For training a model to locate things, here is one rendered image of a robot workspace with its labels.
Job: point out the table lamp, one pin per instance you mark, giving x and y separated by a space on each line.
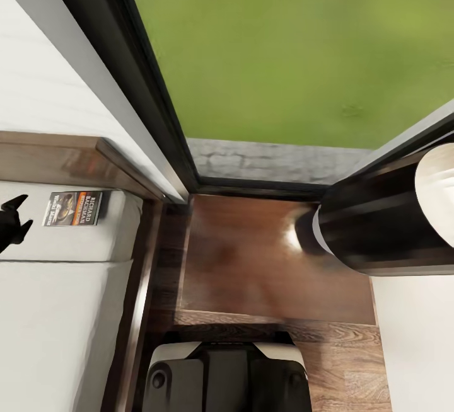
396 220

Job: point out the hardback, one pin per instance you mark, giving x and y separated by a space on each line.
66 209

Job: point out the nightstand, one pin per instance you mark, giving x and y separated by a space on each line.
260 257

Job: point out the fixed window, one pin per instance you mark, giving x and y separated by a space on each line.
280 99

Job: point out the bed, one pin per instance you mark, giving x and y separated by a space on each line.
74 301

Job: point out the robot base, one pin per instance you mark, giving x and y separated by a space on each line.
227 376

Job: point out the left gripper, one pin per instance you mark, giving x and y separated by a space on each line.
11 230

